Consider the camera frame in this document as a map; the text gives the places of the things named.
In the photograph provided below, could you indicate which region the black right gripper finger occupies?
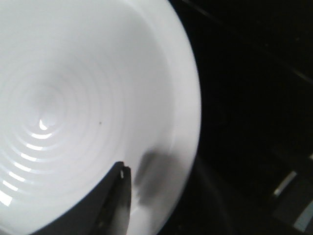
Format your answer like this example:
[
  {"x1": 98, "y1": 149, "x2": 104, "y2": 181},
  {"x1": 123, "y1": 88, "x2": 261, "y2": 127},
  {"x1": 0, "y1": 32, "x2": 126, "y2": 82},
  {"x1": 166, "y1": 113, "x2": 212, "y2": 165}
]
[{"x1": 34, "y1": 162, "x2": 132, "y2": 235}]

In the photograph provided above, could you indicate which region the white round plate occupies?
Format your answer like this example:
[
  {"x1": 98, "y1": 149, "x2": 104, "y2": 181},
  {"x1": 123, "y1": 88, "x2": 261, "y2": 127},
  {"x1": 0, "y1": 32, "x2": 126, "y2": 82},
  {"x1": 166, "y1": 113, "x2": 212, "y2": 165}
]
[{"x1": 0, "y1": 0, "x2": 201, "y2": 235}]

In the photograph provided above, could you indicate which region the black glass gas hob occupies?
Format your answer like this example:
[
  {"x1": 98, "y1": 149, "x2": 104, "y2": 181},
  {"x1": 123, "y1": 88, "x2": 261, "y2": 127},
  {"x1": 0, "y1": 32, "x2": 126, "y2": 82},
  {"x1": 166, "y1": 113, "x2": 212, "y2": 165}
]
[{"x1": 160, "y1": 0, "x2": 313, "y2": 235}]

